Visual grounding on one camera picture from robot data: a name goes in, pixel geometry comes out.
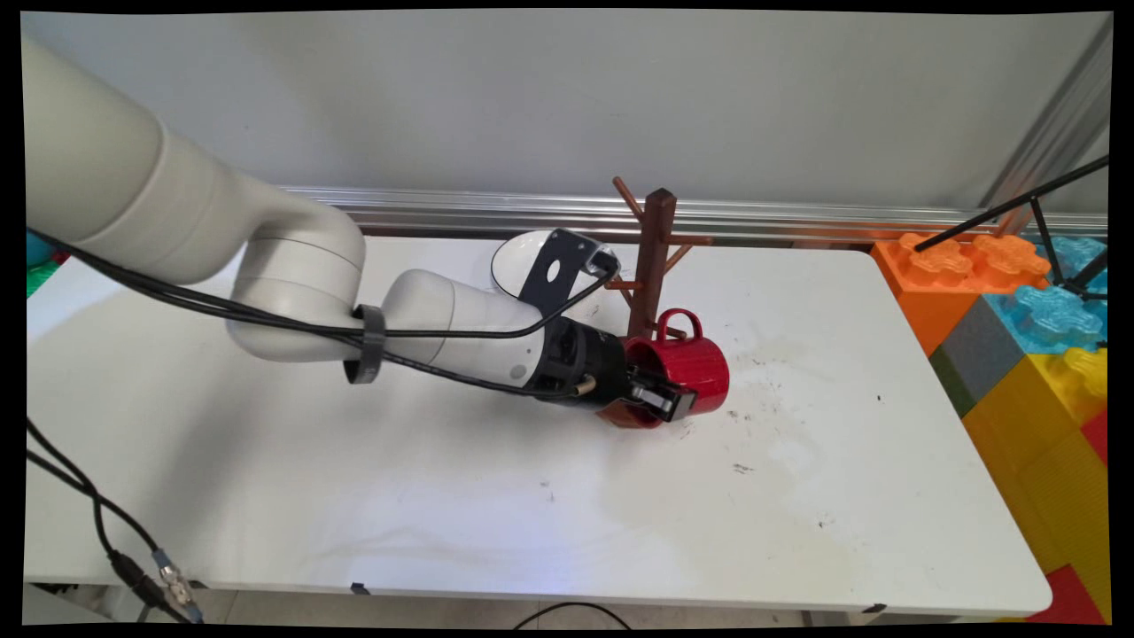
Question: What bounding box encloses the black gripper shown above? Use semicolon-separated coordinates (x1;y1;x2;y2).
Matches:
532;316;698;424

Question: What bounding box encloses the red ceramic mug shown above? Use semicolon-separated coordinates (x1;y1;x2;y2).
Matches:
594;307;731;431

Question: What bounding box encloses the brown wooden mug tree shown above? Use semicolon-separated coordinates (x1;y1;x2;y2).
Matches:
604;176;715;343

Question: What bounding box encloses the white plate with black rim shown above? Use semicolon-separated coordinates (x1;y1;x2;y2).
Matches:
490;229;623;303

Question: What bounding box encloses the orange giant toy brick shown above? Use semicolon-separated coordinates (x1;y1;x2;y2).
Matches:
869;231;1052;357

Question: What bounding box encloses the grey giant toy brick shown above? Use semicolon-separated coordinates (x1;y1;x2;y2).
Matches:
937;296;1028;405

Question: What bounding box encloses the yellow giant toy brick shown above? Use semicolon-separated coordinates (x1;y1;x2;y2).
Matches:
960;346;1113;623

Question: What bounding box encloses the black tripod stand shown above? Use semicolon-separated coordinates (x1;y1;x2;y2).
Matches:
912;154;1111;300

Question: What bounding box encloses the blue giant toy brick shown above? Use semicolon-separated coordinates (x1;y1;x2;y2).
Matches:
982;234;1110;356

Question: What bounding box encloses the red giant toy brick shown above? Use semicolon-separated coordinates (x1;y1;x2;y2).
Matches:
1026;565;1107;626

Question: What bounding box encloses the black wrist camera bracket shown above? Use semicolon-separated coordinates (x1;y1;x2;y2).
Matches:
517;228;614;322

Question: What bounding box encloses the black cable to gripper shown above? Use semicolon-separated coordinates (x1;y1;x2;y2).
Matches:
27;230;598;401

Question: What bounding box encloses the black cable to camera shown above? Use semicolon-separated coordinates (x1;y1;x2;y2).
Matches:
27;227;622;343

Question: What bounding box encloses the aluminium rail along wall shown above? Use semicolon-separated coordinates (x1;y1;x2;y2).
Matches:
276;185;1108;240

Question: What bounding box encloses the black cable on floor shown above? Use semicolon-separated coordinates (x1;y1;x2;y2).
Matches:
511;602;633;631

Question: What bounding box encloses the grey cable clamp ring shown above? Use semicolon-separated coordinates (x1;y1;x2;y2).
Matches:
343;303;388;385

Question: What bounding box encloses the aluminium frame post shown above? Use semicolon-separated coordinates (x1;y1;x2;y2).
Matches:
978;16;1114;215

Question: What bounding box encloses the black cable with metal connector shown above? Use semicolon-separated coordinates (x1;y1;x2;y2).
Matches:
24;416;206;625

